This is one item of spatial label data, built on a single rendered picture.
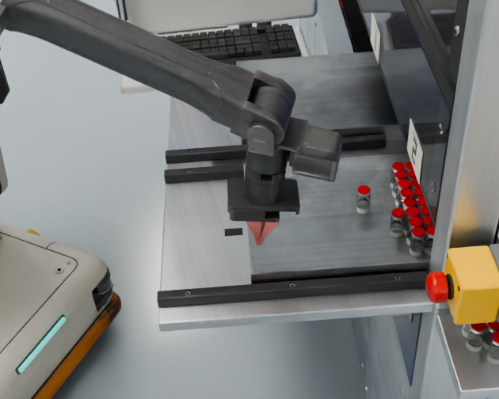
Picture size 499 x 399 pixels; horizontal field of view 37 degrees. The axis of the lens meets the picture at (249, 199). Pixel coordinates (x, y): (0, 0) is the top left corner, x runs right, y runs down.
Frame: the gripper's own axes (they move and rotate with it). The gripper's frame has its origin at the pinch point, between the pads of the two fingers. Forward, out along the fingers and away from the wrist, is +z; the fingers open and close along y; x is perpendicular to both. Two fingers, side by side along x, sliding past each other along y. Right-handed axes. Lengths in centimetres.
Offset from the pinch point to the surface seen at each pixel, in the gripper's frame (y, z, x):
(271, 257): 2.3, 4.7, 0.6
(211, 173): -7.2, 4.2, 20.4
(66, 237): -53, 99, 102
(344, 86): 20, 2, 47
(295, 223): 6.7, 4.1, 7.9
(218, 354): -3, 94, 50
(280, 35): 9, 9, 79
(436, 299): 20.9, -8.8, -19.6
